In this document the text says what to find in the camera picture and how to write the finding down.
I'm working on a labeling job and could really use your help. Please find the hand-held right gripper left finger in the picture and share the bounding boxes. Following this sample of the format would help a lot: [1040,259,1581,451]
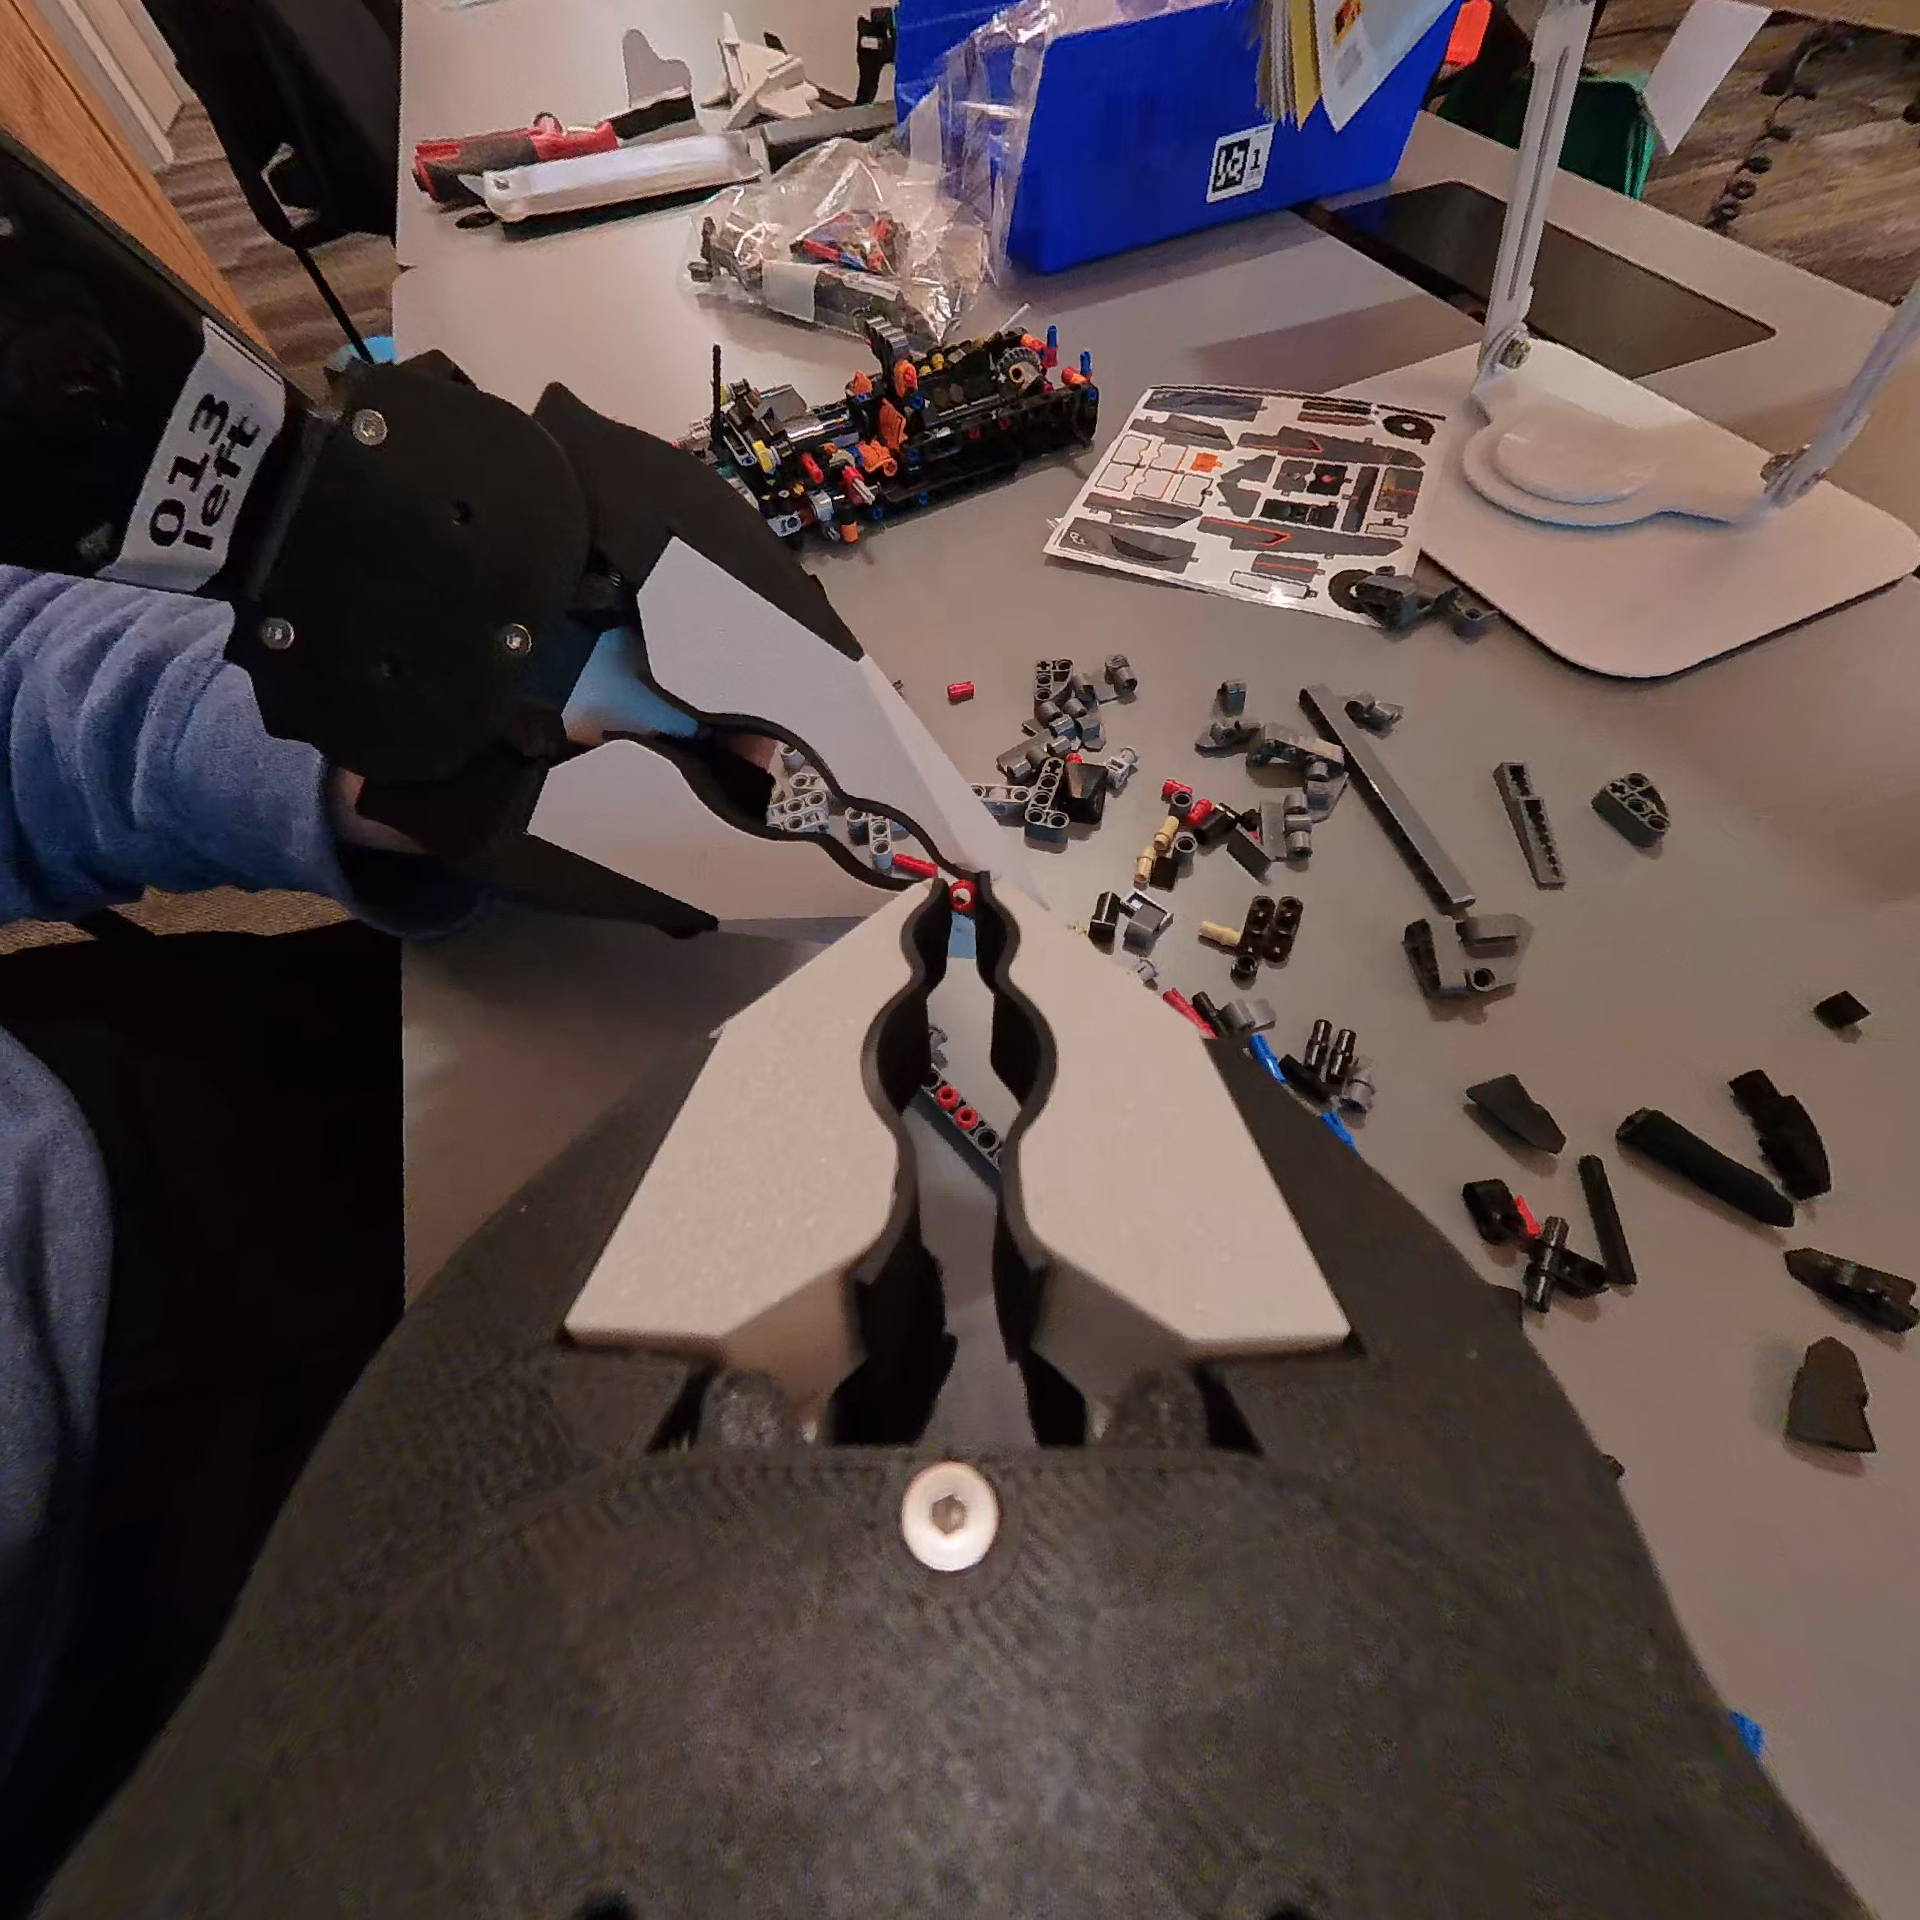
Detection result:
[559,882,953,1450]

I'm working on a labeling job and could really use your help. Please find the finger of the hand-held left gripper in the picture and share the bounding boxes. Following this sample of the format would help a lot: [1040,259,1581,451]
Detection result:
[693,727,944,895]
[633,536,1056,912]

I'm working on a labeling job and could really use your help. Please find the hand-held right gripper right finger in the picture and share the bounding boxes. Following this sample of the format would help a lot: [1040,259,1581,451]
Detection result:
[969,879,1353,1450]

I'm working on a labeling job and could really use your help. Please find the dark grey pinned lego beam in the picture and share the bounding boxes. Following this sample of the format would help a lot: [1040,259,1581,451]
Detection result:
[919,901,1009,1194]

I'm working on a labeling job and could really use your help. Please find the person's left forearm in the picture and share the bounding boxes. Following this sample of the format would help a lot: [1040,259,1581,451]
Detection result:
[0,563,355,924]

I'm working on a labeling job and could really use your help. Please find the partly built lego car chassis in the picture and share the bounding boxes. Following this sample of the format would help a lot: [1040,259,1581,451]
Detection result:
[678,322,1099,549]

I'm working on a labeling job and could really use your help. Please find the black lego pin connector assembly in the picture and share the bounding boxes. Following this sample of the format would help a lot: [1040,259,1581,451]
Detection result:
[1462,1177,1609,1317]

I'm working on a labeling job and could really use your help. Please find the small mixed lego connector cluster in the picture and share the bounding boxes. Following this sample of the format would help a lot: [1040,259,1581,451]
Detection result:
[1136,777,1255,903]

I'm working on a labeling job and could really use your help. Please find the clear bag of lego parts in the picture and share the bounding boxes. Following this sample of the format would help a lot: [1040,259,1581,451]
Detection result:
[687,7,1059,357]

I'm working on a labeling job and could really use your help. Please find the black lego axle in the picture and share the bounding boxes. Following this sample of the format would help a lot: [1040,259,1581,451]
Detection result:
[1577,1155,1640,1290]

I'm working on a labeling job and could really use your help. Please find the long dark grey lego beam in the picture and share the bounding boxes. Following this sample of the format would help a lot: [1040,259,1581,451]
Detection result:
[1299,683,1480,921]

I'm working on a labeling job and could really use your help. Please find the cluster of grey lego brackets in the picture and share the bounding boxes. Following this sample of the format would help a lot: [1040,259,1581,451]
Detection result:
[1197,679,1404,818]

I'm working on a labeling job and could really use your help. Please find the lego sticker sheet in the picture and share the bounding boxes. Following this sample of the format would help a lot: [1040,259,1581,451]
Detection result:
[1043,385,1448,627]

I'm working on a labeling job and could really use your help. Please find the dark grey toothed lego piece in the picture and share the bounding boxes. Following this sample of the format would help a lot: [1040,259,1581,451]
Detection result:
[1492,759,1567,891]

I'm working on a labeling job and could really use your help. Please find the dark grey lego connector pair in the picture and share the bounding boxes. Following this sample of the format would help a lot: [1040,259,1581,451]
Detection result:
[1353,568,1500,643]

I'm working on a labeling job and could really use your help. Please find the person's left hand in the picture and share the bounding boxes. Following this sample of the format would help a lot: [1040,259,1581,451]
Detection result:
[329,765,459,865]

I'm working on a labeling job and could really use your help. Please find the cluster of dark grey connectors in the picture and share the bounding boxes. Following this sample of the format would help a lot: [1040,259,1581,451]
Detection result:
[1027,651,1142,752]

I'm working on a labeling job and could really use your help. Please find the red and black object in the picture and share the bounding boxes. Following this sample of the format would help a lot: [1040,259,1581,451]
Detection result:
[408,120,623,209]

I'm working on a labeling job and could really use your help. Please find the black chair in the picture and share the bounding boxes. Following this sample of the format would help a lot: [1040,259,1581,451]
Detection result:
[150,0,404,249]

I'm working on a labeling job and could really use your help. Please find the blue plastic bin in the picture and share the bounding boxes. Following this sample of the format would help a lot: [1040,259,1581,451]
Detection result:
[896,0,1469,281]

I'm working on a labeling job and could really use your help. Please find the person's blue sweater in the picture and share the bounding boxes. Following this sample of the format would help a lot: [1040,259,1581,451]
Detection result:
[0,1027,115,1778]

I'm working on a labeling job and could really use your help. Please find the white stand with round base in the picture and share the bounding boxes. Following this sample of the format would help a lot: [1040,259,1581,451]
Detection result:
[1451,0,1777,530]

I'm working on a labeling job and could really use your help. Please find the paper booklets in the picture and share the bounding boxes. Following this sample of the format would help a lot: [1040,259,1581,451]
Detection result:
[1256,0,1464,136]

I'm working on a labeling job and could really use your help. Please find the white flat base board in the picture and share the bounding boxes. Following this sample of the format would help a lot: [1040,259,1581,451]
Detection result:
[1416,435,1920,682]

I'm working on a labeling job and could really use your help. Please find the white paper sheet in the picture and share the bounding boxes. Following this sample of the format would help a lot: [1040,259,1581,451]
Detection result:
[1639,0,1776,114]

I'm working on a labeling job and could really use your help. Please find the black cable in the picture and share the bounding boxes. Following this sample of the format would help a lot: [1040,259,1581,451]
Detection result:
[257,143,368,369]

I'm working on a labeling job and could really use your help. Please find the grey and black lego bracket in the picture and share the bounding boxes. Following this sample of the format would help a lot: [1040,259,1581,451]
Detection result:
[1400,907,1535,1002]

